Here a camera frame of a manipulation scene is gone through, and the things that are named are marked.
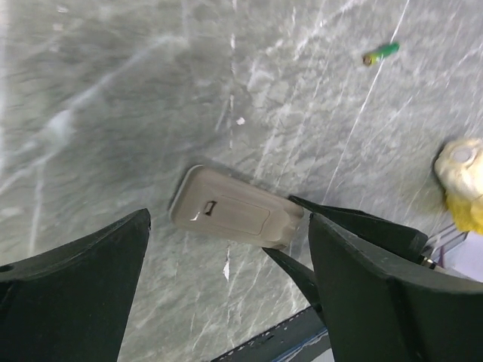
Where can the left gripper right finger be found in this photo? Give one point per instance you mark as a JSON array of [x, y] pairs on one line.
[[380, 307]]

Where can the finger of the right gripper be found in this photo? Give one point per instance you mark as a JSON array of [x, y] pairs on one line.
[[403, 241], [302, 276]]

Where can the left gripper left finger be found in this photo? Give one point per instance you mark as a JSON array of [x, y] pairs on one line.
[[72, 303]]

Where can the beige remote control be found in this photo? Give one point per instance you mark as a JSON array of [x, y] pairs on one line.
[[213, 203]]

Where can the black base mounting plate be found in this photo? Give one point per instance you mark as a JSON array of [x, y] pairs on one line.
[[302, 337]]

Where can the yellow napa cabbage toy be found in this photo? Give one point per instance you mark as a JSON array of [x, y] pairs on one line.
[[459, 170]]

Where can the green battery centre table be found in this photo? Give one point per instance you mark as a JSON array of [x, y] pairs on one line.
[[377, 55]]

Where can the aluminium rail frame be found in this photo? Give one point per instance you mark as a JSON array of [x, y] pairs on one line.
[[456, 253]]

